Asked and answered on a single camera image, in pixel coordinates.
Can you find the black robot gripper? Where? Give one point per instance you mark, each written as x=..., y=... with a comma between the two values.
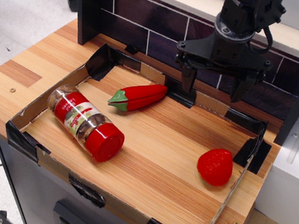
x=235, y=60

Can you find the basil spice bottle red cap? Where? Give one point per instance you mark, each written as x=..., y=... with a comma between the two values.
x=92, y=130

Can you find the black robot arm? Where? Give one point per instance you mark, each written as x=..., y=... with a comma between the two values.
x=248, y=21

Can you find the cardboard fence with black tape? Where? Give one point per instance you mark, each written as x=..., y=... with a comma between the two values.
x=153, y=179

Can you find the dark brick pattern back panel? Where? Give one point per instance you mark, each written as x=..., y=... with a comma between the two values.
x=152, y=28

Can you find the red toy strawberry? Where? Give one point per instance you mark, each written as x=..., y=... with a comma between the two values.
x=215, y=166

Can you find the red toy chili pepper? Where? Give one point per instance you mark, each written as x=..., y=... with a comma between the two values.
x=135, y=97

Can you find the white grooved side cabinet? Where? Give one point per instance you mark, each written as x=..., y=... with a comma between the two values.
x=279, y=195

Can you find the black chair caster wheel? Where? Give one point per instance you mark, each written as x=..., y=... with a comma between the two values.
x=72, y=4

